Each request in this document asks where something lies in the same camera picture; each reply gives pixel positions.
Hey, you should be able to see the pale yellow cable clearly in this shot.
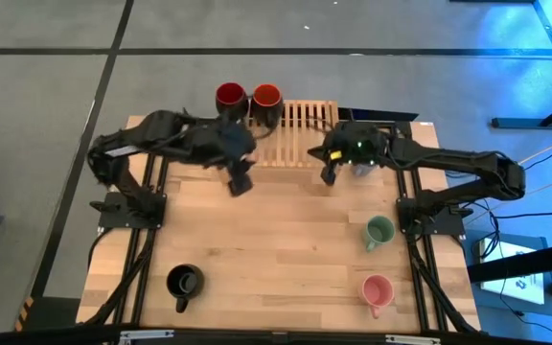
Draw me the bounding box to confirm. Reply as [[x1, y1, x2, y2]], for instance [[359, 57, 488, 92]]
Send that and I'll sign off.
[[517, 141, 552, 167]]

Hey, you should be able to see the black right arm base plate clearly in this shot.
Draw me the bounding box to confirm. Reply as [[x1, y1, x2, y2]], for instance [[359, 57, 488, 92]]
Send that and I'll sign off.
[[397, 196, 467, 238]]

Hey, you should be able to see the pink mug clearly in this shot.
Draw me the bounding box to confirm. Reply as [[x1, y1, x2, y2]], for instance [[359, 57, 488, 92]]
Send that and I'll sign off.
[[358, 273, 396, 320]]

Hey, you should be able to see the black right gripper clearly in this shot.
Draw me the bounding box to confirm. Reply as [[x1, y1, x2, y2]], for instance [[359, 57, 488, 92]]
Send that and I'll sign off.
[[307, 121, 390, 187]]

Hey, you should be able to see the black aluminium table frame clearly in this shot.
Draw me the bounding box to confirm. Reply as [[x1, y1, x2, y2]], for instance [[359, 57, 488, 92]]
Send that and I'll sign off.
[[82, 107, 482, 336]]

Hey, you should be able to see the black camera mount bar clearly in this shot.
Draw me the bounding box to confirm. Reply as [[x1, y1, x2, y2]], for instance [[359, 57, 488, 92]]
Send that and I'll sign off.
[[0, 324, 552, 345]]

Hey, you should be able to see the yellow black hazard tape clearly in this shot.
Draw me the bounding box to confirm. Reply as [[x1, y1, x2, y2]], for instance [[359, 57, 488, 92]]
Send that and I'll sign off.
[[13, 294, 35, 333]]

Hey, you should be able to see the silver metal bracket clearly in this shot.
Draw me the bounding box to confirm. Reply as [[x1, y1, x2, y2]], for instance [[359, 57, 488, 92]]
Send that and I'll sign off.
[[118, 328, 175, 343], [384, 333, 443, 345]]

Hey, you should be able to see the black flat panel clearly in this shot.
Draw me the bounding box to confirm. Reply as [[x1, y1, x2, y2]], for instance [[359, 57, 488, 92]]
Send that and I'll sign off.
[[337, 107, 420, 124]]

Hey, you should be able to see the black mug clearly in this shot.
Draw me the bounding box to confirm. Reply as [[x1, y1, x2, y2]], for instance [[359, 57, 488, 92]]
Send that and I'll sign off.
[[165, 263, 206, 314]]

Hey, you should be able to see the green mug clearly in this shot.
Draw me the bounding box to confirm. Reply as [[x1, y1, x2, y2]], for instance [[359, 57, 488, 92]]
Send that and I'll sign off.
[[362, 215, 397, 253]]

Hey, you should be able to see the black floor cable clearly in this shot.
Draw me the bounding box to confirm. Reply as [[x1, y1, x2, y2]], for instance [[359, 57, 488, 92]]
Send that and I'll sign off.
[[491, 208, 552, 220]]

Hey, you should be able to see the black crossbar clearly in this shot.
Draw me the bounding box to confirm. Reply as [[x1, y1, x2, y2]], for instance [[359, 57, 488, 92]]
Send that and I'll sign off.
[[467, 238, 552, 285]]

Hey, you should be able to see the lavender grey mug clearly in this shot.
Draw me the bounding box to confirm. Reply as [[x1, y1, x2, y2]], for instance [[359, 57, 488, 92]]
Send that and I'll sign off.
[[352, 162, 380, 178]]

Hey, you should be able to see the dark mug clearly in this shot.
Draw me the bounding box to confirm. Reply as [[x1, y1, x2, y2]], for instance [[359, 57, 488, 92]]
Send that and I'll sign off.
[[215, 81, 250, 121], [249, 83, 286, 128]]

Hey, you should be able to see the slatted wooden rack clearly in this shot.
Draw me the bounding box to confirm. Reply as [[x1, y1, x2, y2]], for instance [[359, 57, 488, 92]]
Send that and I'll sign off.
[[218, 99, 348, 189]]

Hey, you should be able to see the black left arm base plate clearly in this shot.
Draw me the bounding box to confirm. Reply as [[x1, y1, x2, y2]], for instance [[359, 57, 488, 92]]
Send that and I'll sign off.
[[97, 190, 167, 230]]

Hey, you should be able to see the white printed sheet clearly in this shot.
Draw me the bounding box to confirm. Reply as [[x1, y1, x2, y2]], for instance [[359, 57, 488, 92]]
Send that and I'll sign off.
[[477, 236, 546, 306]]

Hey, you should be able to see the black cable bundle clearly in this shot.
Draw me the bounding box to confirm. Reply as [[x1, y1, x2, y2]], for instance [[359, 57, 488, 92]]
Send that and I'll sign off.
[[407, 235, 482, 335], [82, 228, 158, 327]]

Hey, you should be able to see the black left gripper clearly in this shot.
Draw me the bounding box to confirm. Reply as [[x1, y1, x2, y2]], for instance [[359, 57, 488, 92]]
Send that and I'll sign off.
[[197, 122, 258, 197]]

